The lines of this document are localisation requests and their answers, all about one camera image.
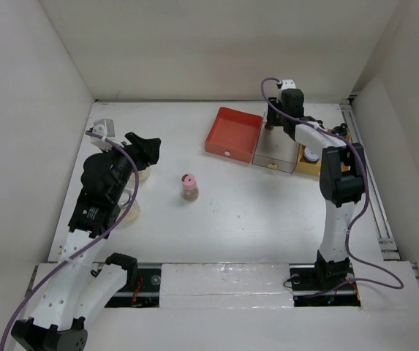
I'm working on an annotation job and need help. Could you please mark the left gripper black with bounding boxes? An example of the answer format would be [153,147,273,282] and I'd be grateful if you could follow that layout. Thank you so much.
[101,132,159,201]

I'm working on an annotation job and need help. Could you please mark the pink sauce jar white lid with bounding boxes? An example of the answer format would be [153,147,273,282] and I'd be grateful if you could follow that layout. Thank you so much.
[303,147,320,163]

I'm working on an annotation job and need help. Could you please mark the pink cap spice bottle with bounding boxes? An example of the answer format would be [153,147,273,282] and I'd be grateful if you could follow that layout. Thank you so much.
[181,173,199,201]

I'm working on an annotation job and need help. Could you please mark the white-powder bottle black pump cap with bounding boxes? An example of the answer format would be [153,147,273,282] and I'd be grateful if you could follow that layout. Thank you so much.
[331,123,349,138]

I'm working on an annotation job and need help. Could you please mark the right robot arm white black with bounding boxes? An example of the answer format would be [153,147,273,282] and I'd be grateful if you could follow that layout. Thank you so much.
[267,88,365,291]

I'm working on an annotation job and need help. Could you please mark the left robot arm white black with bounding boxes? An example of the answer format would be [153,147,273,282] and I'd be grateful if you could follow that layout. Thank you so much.
[4,130,161,350]

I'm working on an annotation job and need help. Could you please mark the glass jar under left gripper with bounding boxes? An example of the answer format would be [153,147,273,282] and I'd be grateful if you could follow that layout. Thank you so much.
[137,166,151,182]

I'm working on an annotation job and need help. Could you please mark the clear plastic bin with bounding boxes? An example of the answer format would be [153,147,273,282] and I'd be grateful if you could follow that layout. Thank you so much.
[252,112,299,173]

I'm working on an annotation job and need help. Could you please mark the red orange plastic bin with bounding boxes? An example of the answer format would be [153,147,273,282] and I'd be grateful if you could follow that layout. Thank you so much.
[205,107,263,163]

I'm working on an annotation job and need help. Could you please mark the yellow plastic bin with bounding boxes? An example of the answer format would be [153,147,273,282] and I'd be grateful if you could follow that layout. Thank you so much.
[295,125,346,177]

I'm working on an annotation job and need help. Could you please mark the large glass jar metal lid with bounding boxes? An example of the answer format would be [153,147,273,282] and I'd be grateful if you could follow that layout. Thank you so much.
[118,189,140,223]

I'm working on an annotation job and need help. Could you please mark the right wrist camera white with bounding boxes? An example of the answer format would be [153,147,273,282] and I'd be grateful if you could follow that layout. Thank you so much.
[276,79,296,91]

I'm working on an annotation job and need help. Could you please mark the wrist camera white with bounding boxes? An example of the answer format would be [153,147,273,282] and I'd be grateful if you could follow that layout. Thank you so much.
[276,79,296,91]
[88,118,115,151]

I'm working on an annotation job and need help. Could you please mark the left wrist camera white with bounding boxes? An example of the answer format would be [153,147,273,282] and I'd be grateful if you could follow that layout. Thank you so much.
[88,118,115,151]

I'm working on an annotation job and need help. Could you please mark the aluminium rail right side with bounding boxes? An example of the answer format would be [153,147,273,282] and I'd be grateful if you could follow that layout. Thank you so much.
[340,95,419,290]

